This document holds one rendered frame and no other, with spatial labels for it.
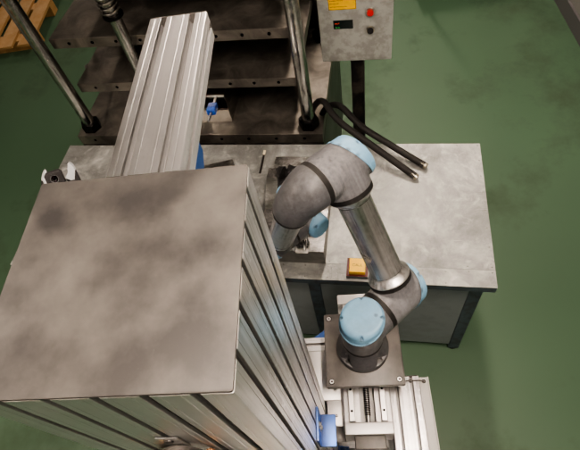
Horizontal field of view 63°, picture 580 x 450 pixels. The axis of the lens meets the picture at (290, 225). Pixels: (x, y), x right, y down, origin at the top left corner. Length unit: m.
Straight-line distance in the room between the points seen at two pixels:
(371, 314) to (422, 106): 2.50
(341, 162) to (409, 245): 0.90
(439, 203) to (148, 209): 1.61
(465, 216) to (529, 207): 1.15
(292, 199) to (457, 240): 1.02
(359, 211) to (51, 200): 0.72
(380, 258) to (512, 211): 1.93
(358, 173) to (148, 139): 0.59
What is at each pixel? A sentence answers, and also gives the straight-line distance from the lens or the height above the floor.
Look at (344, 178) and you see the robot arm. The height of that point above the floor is 1.60.
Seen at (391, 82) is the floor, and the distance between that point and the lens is 3.76.
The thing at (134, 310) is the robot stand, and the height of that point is 2.03.
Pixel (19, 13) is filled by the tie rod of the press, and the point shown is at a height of 1.45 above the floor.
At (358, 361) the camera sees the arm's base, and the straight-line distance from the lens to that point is 1.38.
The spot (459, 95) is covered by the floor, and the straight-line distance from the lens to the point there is 3.69.
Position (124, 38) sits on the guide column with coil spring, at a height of 1.30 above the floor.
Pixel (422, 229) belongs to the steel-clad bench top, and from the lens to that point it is 1.94.
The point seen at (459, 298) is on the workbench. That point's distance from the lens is 2.05.
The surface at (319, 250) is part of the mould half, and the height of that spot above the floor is 0.89.
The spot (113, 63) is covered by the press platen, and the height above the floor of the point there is 1.04.
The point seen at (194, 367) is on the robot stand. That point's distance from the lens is 0.43.
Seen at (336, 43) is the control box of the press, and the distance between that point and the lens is 2.17.
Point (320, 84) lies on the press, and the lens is 2.56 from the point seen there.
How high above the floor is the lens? 2.42
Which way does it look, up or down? 55 degrees down
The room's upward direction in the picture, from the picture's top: 14 degrees counter-clockwise
